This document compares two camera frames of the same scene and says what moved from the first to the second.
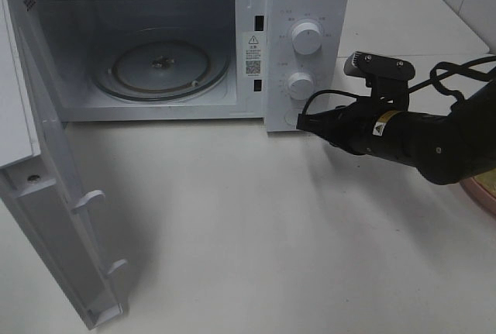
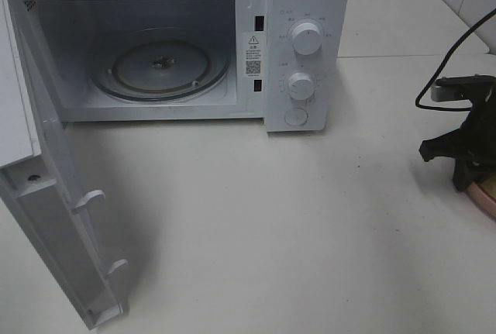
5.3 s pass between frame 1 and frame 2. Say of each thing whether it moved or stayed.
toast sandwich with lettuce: stayed
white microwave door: stayed
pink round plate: stayed
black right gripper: moved
